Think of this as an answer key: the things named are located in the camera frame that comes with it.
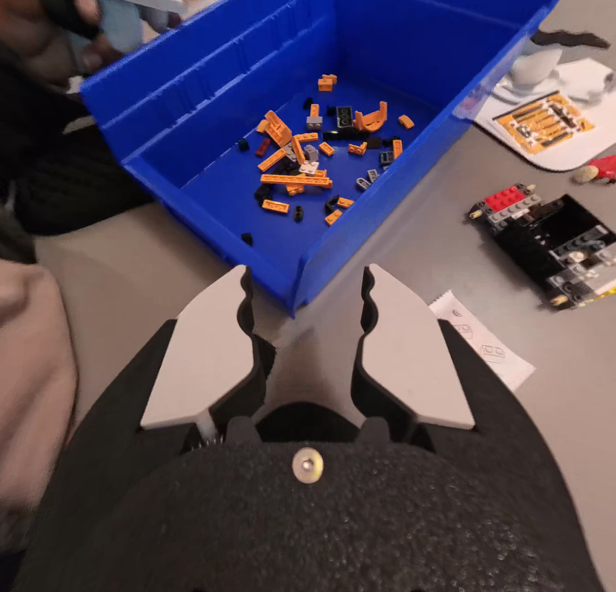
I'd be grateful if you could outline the person's left hand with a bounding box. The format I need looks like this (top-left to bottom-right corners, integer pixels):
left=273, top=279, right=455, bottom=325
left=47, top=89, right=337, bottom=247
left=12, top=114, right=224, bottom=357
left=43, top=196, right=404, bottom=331
left=0, top=0, right=112, bottom=84

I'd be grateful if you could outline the red and beige toy piece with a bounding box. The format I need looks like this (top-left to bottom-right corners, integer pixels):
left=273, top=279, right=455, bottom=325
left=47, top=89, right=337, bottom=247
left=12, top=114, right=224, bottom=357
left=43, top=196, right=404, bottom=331
left=570, top=155, right=616, bottom=187

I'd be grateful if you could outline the blue plastic bin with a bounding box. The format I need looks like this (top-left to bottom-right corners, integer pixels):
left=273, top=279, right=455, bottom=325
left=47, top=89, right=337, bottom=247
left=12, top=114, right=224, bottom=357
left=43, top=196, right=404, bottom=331
left=79, top=0, right=571, bottom=320

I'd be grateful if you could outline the black wavy strip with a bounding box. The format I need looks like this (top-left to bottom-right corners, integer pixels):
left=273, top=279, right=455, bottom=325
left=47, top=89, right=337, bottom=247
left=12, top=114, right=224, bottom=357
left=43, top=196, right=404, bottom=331
left=529, top=29, right=611, bottom=50

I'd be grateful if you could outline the torn white paper strip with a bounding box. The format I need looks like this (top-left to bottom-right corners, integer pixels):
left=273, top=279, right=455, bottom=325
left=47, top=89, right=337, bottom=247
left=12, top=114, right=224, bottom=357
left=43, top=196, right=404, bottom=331
left=428, top=291, right=536, bottom=392

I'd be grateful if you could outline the partly built toy car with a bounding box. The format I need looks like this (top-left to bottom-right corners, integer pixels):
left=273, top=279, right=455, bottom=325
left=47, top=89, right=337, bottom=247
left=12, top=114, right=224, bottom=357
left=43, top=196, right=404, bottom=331
left=466, top=183, right=616, bottom=312

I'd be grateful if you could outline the person's left forearm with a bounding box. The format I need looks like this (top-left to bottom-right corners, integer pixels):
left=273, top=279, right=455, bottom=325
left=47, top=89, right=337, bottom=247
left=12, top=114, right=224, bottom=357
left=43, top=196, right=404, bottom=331
left=0, top=68, right=156, bottom=238

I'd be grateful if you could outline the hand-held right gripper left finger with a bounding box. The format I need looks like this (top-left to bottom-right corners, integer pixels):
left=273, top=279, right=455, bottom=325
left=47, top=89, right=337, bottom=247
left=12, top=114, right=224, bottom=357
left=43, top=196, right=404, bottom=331
left=140, top=265, right=256, bottom=432

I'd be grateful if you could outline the pile of toy bricks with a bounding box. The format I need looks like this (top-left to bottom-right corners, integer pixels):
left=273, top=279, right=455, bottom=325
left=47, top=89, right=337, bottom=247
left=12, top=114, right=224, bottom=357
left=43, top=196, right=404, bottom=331
left=238, top=72, right=416, bottom=247

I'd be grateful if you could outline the grey desk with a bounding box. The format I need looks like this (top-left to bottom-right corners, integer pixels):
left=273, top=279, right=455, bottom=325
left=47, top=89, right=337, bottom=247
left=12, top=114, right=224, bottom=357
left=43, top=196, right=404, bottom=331
left=34, top=0, right=616, bottom=525

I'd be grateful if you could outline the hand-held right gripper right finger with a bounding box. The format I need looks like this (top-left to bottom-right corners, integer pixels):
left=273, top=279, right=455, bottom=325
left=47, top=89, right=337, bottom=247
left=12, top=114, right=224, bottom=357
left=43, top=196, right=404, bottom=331
left=351, top=263, right=477, bottom=430

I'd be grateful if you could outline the person's pink shirt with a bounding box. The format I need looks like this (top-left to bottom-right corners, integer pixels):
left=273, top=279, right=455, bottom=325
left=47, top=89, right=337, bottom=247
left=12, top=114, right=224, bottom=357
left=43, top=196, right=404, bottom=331
left=0, top=259, right=81, bottom=556

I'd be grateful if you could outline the orange sticker sheet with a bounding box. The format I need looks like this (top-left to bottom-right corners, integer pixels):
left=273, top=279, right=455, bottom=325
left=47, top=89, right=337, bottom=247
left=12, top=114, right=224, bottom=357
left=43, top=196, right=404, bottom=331
left=493, top=91, right=595, bottom=155

